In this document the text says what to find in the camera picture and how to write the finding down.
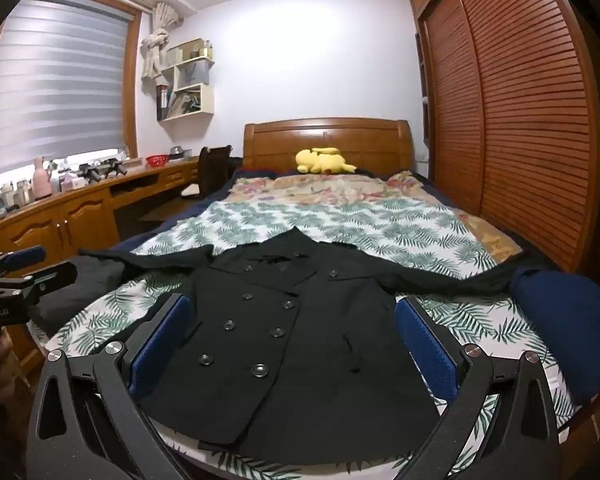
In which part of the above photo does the wooden headboard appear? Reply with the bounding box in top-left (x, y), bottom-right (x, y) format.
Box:
top-left (243, 118), bottom-right (413, 183)

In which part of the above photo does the white wall shelf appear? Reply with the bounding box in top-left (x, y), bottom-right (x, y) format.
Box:
top-left (156, 37), bottom-right (216, 122)

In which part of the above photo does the leaf-print blanket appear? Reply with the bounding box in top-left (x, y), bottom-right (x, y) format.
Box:
top-left (45, 195), bottom-right (581, 480)

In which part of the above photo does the wooden louvred wardrobe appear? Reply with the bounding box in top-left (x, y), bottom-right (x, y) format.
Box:
top-left (407, 0), bottom-right (600, 273)

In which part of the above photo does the grey window blind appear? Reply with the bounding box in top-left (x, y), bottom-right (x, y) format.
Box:
top-left (0, 0), bottom-right (136, 181)

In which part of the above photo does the tied beige curtain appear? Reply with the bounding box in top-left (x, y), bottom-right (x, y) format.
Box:
top-left (140, 2), bottom-right (183, 81)

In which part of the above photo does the floral pillow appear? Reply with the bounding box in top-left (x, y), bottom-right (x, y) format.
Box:
top-left (227, 170), bottom-right (523, 261)

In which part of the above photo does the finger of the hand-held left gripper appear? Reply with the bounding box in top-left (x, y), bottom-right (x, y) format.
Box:
top-left (0, 245), bottom-right (48, 281)
top-left (0, 261), bottom-right (78, 306)

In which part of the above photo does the grey paper bag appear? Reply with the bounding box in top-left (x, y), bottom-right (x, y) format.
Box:
top-left (180, 62), bottom-right (211, 86)

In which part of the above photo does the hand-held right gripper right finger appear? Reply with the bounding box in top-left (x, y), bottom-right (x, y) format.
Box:
top-left (394, 296), bottom-right (563, 480)

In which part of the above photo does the navy blue cloth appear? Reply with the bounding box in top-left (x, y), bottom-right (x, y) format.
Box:
top-left (510, 267), bottom-right (600, 401)

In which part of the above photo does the black double-breasted coat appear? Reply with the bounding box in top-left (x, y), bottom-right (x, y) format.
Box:
top-left (78, 226), bottom-right (521, 468)

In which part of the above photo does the yellow plush toy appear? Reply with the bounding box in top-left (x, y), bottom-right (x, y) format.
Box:
top-left (295, 146), bottom-right (357, 176)

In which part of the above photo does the dark wooden chair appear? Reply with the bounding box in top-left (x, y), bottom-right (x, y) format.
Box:
top-left (180, 145), bottom-right (233, 201)

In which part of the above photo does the dark folded cloth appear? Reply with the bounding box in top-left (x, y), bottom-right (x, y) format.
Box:
top-left (27, 255), bottom-right (126, 333)

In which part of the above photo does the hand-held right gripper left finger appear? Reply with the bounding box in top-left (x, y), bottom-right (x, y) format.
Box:
top-left (27, 292), bottom-right (201, 480)

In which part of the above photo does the cluster of small bottles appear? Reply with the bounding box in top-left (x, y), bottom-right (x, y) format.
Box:
top-left (0, 177), bottom-right (33, 208)

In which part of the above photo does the person's left hand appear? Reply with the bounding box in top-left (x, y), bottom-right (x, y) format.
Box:
top-left (0, 332), bottom-right (18, 398)

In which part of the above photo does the pink vase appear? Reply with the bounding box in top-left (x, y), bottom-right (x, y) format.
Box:
top-left (32, 156), bottom-right (53, 201)

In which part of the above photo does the wooden desk with cabinets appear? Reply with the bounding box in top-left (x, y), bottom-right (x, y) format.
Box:
top-left (0, 157), bottom-right (203, 361)

